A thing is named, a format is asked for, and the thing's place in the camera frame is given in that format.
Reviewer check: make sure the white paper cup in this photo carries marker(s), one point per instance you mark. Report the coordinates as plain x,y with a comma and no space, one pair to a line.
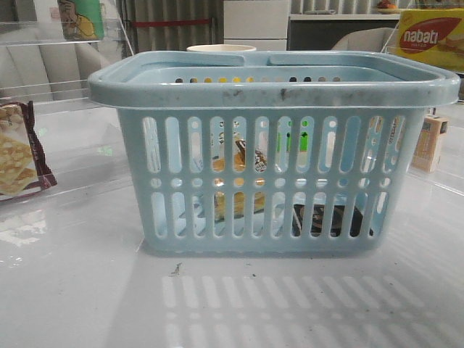
221,48

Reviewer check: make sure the green yellow cartoon package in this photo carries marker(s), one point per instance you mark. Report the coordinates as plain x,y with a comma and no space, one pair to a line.
81,20

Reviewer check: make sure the clear acrylic shelf left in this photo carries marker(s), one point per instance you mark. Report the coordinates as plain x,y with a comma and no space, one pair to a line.
39,65

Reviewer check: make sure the light blue plastic basket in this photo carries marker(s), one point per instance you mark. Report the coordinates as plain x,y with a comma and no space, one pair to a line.
337,127

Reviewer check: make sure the clear acrylic shelf right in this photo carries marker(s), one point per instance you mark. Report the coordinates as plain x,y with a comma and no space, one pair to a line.
449,173

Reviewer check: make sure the bagged bread clear wrapper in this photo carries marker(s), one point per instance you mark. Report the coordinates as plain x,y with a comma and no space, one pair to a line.
239,165

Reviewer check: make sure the brown cracker package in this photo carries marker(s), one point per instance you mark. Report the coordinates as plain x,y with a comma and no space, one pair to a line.
24,171

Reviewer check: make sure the white drawer cabinet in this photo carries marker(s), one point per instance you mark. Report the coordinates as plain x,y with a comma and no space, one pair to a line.
261,24

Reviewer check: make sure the clear acrylic shelf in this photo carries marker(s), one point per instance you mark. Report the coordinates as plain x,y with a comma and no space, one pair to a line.
449,173
39,65

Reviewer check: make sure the small beige carton box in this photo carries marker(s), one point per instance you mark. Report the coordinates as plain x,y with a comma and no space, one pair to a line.
429,146

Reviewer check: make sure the yellow nabati wafer box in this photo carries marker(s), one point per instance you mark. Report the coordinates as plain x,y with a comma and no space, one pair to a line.
432,36

